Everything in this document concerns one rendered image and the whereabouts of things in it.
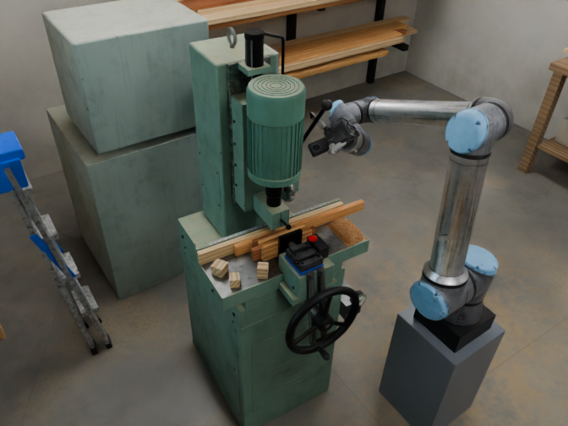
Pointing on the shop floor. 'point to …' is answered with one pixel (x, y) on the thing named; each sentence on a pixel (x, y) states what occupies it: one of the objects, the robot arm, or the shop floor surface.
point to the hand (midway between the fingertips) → (318, 133)
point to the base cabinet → (254, 354)
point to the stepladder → (57, 260)
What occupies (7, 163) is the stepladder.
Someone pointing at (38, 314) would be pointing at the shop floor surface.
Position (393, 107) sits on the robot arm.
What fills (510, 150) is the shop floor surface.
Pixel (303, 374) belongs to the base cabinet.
